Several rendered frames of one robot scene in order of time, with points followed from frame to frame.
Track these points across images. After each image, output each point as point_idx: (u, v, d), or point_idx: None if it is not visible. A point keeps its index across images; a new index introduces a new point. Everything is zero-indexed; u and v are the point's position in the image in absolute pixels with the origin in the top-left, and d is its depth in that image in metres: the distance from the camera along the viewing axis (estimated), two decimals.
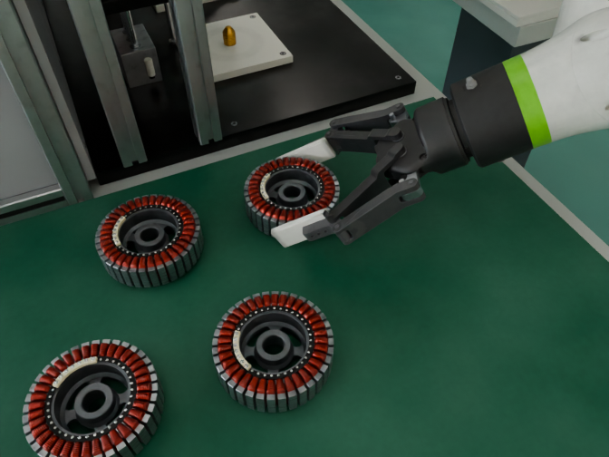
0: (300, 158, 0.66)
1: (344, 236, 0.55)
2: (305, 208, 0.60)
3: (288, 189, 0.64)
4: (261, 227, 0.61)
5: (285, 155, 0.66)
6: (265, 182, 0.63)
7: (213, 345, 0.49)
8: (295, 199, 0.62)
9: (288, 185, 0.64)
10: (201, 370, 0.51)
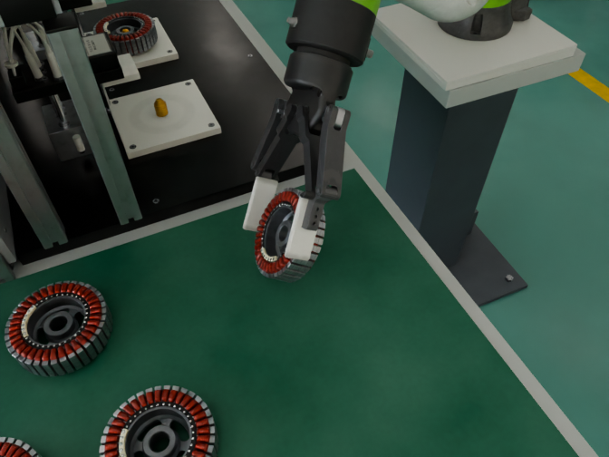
0: (263, 215, 0.69)
1: (331, 190, 0.55)
2: None
3: (281, 235, 0.66)
4: (299, 273, 0.62)
5: (246, 218, 0.68)
6: (267, 253, 0.65)
7: (101, 442, 0.52)
8: (289, 232, 0.63)
9: (277, 234, 0.65)
10: None
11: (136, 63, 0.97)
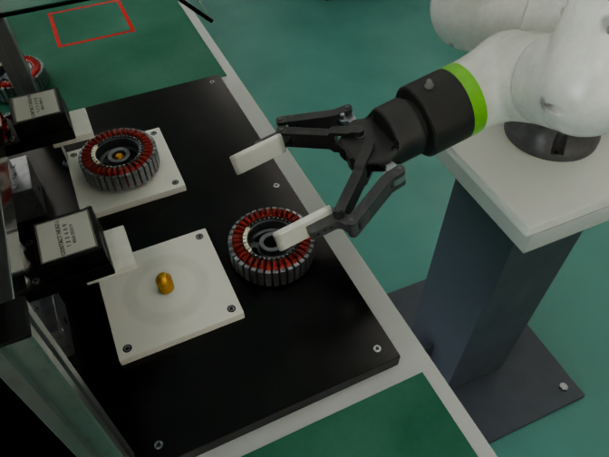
0: (274, 208, 0.73)
1: (356, 228, 0.57)
2: (286, 256, 0.67)
3: (267, 238, 0.70)
4: (248, 277, 0.67)
5: (241, 153, 0.65)
6: (246, 236, 0.69)
7: None
8: (276, 248, 0.69)
9: (267, 235, 0.70)
10: None
11: (132, 201, 0.76)
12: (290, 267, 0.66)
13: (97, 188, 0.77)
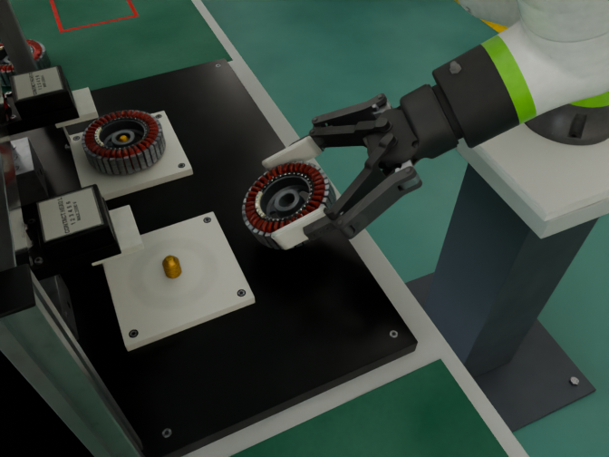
0: (285, 163, 0.66)
1: (348, 230, 0.55)
2: (301, 211, 0.61)
3: (284, 198, 0.65)
4: (268, 244, 0.62)
5: (271, 158, 0.66)
6: (260, 200, 0.64)
7: None
8: (291, 207, 0.63)
9: (282, 195, 0.64)
10: None
11: (137, 185, 0.74)
12: None
13: (101, 170, 0.75)
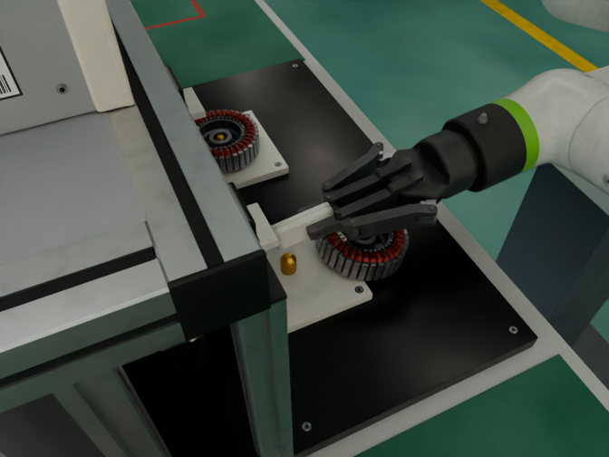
0: None
1: (357, 230, 0.58)
2: (383, 250, 0.63)
3: None
4: (340, 268, 0.63)
5: (284, 222, 0.58)
6: None
7: None
8: (369, 242, 0.65)
9: None
10: None
11: (237, 183, 0.75)
12: (388, 261, 0.62)
13: None
